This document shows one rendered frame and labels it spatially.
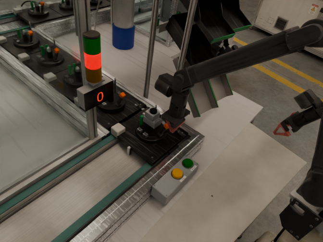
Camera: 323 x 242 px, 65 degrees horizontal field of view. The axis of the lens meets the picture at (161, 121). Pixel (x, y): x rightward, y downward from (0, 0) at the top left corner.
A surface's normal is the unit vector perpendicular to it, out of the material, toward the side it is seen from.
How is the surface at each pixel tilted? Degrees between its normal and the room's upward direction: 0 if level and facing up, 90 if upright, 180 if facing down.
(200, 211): 0
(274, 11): 90
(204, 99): 45
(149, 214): 0
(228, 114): 0
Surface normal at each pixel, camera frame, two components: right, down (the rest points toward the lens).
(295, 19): -0.75, 0.38
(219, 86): 0.54, -0.10
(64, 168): 0.13, -0.72
